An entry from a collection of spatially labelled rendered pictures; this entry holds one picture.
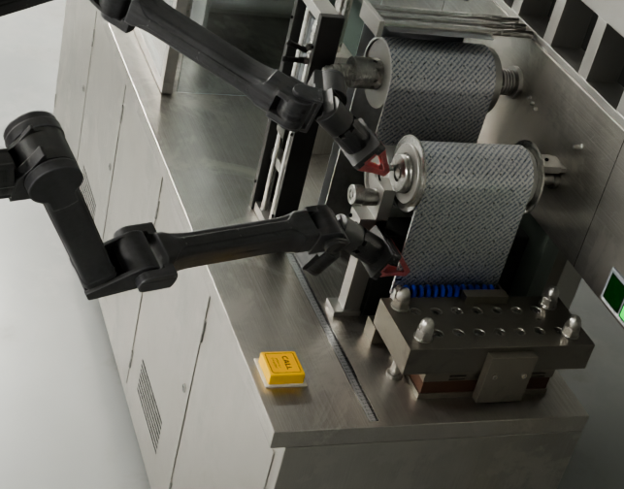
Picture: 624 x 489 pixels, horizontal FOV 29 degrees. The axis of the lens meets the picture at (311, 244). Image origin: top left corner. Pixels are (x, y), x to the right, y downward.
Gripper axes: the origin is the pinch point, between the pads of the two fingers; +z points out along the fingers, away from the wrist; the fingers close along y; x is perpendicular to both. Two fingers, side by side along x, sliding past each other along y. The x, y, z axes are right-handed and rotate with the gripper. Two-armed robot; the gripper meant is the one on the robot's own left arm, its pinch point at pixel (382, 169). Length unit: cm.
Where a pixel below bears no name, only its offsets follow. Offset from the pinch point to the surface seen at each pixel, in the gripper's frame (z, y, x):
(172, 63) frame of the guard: 6, -94, -30
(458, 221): 14.9, 8.7, 4.5
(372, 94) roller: 1.7, -22.8, 6.7
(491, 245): 25.5, 9.0, 6.1
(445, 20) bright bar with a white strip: 1.2, -25.0, 27.6
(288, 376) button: 6.1, 21.5, -37.2
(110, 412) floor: 63, -72, -110
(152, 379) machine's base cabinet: 42, -45, -83
